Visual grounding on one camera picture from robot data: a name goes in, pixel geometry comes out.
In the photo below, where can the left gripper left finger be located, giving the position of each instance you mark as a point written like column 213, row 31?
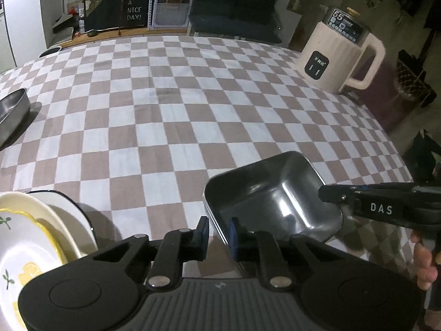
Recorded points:
column 175, row 249

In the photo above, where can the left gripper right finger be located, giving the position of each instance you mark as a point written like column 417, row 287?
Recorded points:
column 260, row 249

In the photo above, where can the rectangular steel container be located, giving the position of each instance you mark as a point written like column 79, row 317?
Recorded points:
column 277, row 195
column 14, row 107

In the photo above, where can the cream two-handled ceramic bowl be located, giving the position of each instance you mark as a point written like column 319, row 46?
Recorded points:
column 44, row 215

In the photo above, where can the floral yellow-rimmed ceramic bowl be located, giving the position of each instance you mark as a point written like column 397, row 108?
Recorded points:
column 28, row 250

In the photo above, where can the person's right hand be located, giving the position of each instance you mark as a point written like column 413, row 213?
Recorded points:
column 426, row 264

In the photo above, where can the white plate black rim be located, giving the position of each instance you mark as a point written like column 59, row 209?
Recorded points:
column 74, row 218

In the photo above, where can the checkered brown white tablecloth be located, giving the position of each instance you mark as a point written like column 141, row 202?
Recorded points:
column 133, row 128

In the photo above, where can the beige electric kettle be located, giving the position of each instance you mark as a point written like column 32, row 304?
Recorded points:
column 333, row 51

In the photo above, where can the low wooden tv cabinet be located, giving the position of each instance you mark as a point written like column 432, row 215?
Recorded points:
column 124, row 33

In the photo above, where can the dark grey trash bin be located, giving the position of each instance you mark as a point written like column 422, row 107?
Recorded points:
column 50, row 50

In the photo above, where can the black have a nice day sign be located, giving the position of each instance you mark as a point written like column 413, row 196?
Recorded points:
column 134, row 13

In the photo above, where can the poizon blue white box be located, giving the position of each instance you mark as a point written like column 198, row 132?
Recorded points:
column 169, row 14

